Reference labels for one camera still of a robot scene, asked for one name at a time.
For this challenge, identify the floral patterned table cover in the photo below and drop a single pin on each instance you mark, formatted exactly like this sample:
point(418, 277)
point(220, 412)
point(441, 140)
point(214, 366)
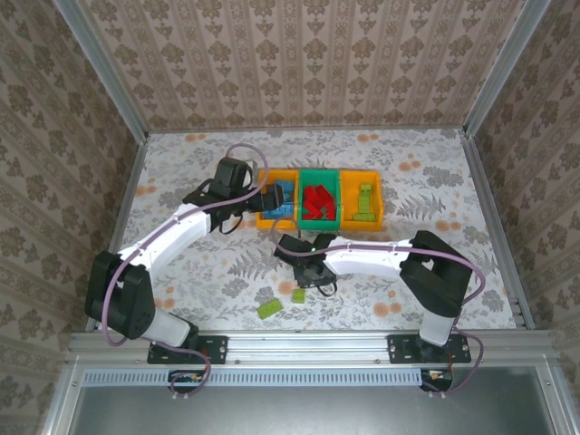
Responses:
point(217, 290)

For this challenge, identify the aluminium base beam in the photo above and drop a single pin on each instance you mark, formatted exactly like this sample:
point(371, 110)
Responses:
point(308, 349)

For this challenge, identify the aluminium frame post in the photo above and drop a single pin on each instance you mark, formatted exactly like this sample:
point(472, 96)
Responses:
point(503, 68)
point(103, 68)

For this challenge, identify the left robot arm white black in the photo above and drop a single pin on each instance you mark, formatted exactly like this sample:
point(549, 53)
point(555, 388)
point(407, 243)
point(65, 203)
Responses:
point(167, 235)

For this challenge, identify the small black controller board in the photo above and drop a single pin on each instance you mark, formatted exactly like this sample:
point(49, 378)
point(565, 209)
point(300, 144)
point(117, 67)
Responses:
point(183, 377)
point(435, 377)

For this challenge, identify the green plastic bin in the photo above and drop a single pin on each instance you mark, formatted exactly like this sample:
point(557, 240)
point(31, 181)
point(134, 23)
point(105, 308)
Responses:
point(319, 176)

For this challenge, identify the orange plastic bin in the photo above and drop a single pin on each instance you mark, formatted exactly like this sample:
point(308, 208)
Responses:
point(351, 190)
point(276, 225)

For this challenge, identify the green square lego brick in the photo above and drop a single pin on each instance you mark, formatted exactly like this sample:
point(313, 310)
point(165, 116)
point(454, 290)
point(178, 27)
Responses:
point(298, 296)

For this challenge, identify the aluminium side rail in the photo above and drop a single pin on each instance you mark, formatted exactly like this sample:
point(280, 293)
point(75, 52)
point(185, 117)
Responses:
point(480, 181)

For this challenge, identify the thin aluminium back rail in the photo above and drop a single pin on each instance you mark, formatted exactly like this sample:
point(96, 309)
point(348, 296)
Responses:
point(303, 131)

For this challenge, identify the red lego brick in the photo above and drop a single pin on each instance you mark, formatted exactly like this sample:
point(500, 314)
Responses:
point(327, 197)
point(312, 196)
point(318, 211)

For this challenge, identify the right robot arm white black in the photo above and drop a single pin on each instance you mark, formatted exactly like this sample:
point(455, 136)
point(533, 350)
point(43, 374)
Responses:
point(362, 260)

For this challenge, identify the blue long lego brick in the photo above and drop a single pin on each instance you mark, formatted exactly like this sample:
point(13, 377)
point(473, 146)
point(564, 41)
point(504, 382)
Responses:
point(281, 212)
point(286, 187)

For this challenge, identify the grey sheet metal panel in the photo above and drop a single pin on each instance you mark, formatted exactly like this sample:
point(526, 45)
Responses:
point(308, 412)

